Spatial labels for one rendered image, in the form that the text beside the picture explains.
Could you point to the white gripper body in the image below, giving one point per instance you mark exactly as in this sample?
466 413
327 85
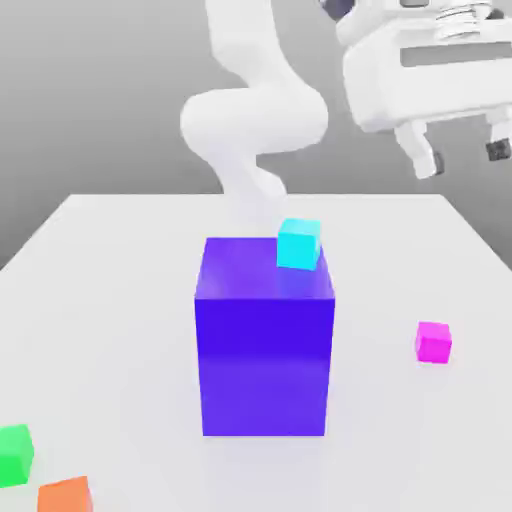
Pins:
440 88

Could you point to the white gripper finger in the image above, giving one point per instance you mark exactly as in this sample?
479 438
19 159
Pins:
500 144
420 154

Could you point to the small orange cube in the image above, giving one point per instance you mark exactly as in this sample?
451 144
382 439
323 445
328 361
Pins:
64 496

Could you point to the small green cube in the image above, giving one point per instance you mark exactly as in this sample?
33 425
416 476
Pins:
14 456

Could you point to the small cyan cube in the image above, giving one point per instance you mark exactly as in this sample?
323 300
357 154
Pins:
298 246

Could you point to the large blue box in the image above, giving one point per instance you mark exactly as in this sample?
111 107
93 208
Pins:
264 360

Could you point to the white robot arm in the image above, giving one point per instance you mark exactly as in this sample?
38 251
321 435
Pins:
256 116

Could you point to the small magenta cube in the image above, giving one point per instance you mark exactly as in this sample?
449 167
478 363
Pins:
434 344

